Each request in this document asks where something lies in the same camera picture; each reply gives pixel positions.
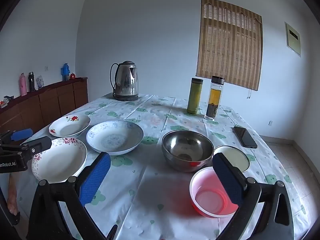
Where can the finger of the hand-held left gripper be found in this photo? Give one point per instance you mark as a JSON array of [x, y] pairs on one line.
[[21, 134], [37, 145]]

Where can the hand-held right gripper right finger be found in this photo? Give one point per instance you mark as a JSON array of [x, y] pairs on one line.
[[227, 177]]

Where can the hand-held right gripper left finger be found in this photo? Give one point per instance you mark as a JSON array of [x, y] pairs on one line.
[[96, 177]]

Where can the white enamel bowl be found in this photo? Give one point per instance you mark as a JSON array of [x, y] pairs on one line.
[[237, 158]]

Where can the red plastic bowl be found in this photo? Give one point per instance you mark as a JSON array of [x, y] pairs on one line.
[[210, 197]]

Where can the white plate pink floral rim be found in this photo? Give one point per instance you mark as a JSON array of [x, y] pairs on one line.
[[57, 162]]

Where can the white plate red flowers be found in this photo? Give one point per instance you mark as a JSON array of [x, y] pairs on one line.
[[68, 127]]

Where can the person's left forearm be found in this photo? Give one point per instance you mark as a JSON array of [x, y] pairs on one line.
[[12, 195]]

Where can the small dark object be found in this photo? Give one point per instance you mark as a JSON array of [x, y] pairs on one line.
[[8, 98]]

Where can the brown wooden sideboard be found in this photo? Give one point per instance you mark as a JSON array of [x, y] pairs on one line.
[[50, 102]]

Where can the black smartphone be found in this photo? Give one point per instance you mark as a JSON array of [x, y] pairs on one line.
[[245, 137]]

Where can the blue patterned porcelain plate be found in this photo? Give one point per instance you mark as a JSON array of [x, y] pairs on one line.
[[115, 137]]

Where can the pink thermos bottle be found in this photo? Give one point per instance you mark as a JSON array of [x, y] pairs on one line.
[[23, 86]]

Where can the black thermos bottle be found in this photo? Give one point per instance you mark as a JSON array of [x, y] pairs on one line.
[[31, 82]]

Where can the clear plastic pack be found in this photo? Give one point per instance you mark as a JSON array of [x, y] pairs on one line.
[[40, 82]]

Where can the green cloud printed tablecloth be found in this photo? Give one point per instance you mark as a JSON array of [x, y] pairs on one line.
[[155, 187]]

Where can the blue thermos jug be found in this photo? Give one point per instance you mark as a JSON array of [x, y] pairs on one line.
[[65, 72]]

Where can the small red ornament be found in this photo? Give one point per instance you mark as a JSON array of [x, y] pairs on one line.
[[72, 76]]

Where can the glass tea bottle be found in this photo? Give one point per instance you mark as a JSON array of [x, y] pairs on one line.
[[213, 100]]

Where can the black kettle base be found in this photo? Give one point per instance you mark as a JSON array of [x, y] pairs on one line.
[[126, 98]]

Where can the green thermos bottle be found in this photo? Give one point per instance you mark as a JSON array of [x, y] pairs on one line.
[[194, 97]]

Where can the stainless steel electric kettle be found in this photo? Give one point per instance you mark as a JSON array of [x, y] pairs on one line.
[[126, 80]]

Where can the bamboo window blind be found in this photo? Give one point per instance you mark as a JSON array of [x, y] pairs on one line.
[[228, 45]]

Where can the cream wall panel box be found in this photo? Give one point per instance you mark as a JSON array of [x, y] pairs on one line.
[[293, 38]]

